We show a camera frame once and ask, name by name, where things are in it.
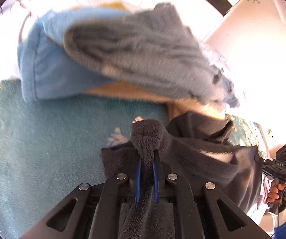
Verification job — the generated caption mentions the black and cream fleece jacket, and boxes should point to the black and cream fleece jacket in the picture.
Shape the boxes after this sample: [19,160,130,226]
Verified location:
[101,112,262,238]

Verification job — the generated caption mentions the person's right hand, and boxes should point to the person's right hand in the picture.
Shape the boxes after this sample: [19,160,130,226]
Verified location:
[267,181,286,204]

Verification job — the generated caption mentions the teal floral plush blanket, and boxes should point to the teal floral plush blanket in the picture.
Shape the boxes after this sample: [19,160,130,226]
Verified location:
[0,78,269,239]

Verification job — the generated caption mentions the tan fleece blanket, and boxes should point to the tan fleece blanket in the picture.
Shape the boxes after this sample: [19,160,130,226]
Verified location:
[84,81,225,120]

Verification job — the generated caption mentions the light blue garment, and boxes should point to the light blue garment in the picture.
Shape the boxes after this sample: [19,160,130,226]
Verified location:
[17,7,127,102]

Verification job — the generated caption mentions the grey fleece garment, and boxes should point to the grey fleece garment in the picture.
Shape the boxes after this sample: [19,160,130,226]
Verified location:
[63,4,239,107]

